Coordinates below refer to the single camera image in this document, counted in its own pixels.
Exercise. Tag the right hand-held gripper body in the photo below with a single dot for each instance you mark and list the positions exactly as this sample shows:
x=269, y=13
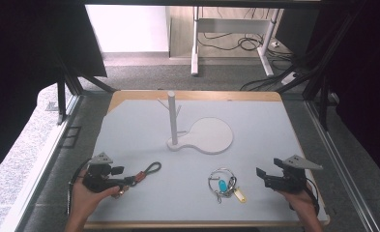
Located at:
x=289, y=182

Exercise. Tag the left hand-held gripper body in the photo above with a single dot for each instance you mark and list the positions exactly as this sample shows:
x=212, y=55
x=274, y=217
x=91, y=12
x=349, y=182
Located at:
x=97, y=179

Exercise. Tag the person's right hand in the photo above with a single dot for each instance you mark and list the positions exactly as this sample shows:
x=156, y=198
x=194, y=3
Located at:
x=300, y=203

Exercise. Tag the person's left hand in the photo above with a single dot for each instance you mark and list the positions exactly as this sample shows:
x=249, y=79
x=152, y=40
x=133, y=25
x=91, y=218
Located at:
x=84, y=201

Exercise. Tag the yellow key tag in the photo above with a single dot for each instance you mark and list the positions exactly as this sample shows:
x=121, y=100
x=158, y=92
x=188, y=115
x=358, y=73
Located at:
x=240, y=195

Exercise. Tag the blue key tag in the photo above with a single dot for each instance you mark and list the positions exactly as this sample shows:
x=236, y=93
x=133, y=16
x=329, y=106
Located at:
x=222, y=185

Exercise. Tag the white key rack stand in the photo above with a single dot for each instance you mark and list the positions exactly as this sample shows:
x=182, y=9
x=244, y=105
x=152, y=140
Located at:
x=210, y=135

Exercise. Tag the white power strip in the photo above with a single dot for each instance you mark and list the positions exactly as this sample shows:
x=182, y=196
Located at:
x=289, y=78

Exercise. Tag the black curtain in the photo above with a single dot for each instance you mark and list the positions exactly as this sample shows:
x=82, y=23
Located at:
x=23, y=48
x=365, y=64

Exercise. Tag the white panel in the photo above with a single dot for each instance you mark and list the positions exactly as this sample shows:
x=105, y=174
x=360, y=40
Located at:
x=126, y=29

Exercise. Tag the aluminium rail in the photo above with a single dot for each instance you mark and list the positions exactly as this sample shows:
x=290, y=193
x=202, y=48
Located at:
x=36, y=180
x=339, y=167

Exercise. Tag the black metal frame strut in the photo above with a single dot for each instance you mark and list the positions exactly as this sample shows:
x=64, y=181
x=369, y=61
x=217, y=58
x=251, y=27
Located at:
x=323, y=96
x=62, y=100

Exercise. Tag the white desk frame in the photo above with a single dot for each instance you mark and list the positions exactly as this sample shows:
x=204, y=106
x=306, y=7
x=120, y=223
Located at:
x=195, y=48

